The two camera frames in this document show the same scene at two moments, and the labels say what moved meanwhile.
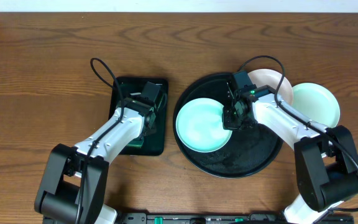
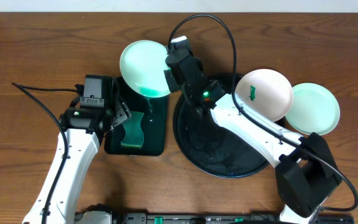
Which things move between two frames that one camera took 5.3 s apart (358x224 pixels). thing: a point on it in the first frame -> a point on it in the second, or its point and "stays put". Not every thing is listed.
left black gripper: x=150 y=123 -> x=122 y=109
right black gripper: x=227 y=122 -> x=173 y=77
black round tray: x=249 y=150 stays put
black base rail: x=157 y=218 stays put
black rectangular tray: x=155 y=140 stays put
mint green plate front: x=199 y=126 -> x=143 y=64
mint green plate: x=317 y=103 stays put
